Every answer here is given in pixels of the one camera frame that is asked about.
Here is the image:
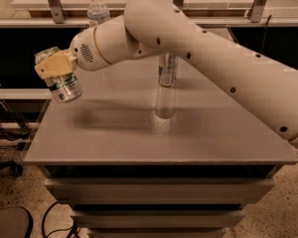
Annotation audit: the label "clear plastic water bottle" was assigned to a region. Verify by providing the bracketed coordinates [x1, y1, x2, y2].
[87, 0, 110, 27]

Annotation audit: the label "black cables at left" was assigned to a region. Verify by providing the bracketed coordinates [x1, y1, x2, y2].
[0, 100, 34, 151]

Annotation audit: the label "left metal bracket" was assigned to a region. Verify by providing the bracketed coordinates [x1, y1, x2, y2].
[48, 0, 66, 24]

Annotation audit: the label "right metal bracket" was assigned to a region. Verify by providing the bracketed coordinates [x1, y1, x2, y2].
[247, 0, 267, 23]

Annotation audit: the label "tall silver energy drink can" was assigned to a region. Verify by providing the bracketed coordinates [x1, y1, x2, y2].
[158, 53, 178, 87]

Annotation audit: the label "black office chair base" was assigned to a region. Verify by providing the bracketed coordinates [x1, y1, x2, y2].
[0, 161, 23, 178]

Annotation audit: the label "silver green 7up can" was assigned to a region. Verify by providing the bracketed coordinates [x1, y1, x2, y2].
[34, 46, 83, 104]

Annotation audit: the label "grey drawer cabinet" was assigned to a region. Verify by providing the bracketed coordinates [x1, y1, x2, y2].
[26, 53, 297, 238]

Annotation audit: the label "black floor cable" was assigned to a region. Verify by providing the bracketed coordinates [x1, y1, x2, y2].
[41, 200, 79, 238]

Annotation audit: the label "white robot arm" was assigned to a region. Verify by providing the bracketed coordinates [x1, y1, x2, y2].
[35, 0, 298, 149]

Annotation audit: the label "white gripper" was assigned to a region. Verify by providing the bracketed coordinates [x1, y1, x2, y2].
[35, 27, 109, 79]

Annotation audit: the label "grey chair seat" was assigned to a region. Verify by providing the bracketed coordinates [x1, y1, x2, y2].
[0, 206, 33, 238]

